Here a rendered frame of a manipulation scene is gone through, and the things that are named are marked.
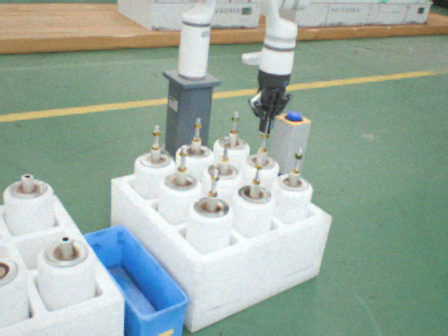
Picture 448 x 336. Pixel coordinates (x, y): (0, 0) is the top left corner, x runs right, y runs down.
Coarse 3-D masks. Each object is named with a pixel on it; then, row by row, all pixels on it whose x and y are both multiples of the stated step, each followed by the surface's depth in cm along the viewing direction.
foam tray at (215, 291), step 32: (128, 192) 121; (128, 224) 123; (160, 224) 111; (320, 224) 120; (160, 256) 112; (192, 256) 102; (224, 256) 103; (256, 256) 110; (288, 256) 117; (320, 256) 126; (192, 288) 103; (224, 288) 108; (256, 288) 115; (288, 288) 124; (192, 320) 106
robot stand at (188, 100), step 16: (176, 80) 162; (192, 80) 164; (208, 80) 166; (176, 96) 166; (192, 96) 164; (208, 96) 167; (176, 112) 168; (192, 112) 167; (208, 112) 170; (176, 128) 170; (192, 128) 170; (208, 128) 175; (176, 144) 172
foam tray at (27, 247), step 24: (0, 216) 107; (0, 240) 100; (24, 240) 101; (48, 240) 104; (24, 264) 95; (96, 264) 97; (96, 288) 94; (48, 312) 85; (72, 312) 85; (96, 312) 87; (120, 312) 90
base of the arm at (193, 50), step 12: (192, 36) 157; (204, 36) 158; (180, 48) 162; (192, 48) 159; (204, 48) 160; (180, 60) 163; (192, 60) 161; (204, 60) 163; (180, 72) 164; (192, 72) 163; (204, 72) 165
